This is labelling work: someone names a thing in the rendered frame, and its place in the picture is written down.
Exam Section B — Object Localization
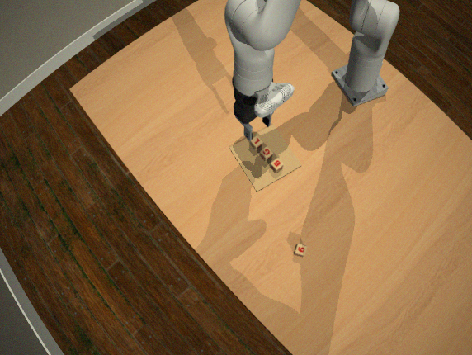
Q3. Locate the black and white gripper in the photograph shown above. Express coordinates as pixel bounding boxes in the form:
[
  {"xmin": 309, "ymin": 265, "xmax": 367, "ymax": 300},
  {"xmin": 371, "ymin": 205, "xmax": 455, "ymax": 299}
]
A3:
[{"xmin": 232, "ymin": 68, "xmax": 295, "ymax": 141}]

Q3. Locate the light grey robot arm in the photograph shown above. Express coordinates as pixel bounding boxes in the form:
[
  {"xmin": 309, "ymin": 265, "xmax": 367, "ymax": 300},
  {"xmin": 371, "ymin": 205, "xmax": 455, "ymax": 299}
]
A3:
[{"xmin": 224, "ymin": 0, "xmax": 399, "ymax": 92}]

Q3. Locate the tan square mat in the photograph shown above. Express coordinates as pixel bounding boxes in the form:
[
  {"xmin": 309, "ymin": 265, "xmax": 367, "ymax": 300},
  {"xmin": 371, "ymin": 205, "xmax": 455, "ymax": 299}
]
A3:
[{"xmin": 230, "ymin": 125, "xmax": 302, "ymax": 192}]

